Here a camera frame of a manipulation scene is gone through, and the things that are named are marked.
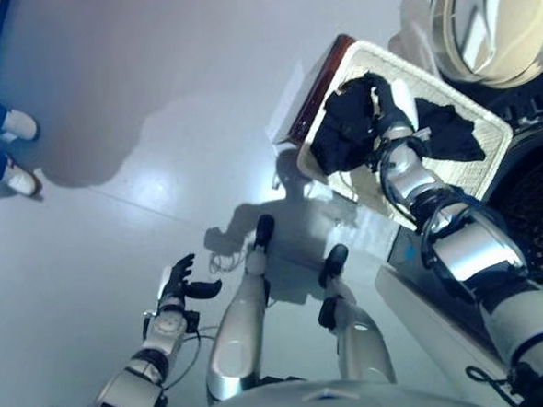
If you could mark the round glass washer door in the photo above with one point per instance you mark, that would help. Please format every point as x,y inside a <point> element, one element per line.
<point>486,24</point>

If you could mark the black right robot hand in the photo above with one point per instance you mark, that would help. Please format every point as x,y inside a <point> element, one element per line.
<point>392,104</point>

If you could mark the black garment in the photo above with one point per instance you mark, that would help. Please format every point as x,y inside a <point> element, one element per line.
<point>451,132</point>
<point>341,134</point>

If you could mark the white wicker tray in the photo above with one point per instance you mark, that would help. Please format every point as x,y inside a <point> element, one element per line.
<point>454,174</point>

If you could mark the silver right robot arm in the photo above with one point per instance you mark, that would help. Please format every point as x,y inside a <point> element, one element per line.
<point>468,251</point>

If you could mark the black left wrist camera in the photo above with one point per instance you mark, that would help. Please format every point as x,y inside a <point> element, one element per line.
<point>192,321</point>

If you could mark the dark brown stool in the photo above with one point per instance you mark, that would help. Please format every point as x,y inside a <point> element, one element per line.
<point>320,90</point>

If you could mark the dark steel washing machine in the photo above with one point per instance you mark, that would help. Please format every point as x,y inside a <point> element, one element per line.
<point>538,196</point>

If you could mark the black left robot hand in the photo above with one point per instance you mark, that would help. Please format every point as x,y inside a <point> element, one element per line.
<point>175,285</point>

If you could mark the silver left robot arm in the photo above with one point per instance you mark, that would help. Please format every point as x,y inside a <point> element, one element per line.
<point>139,377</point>

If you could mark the silver robot leg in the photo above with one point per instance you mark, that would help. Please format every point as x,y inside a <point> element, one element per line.
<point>239,325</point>
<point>360,341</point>

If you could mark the silver left robot leg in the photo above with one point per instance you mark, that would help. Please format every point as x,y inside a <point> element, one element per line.
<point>239,325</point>

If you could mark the silver right robot leg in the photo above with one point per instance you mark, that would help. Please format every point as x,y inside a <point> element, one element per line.
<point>360,341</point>

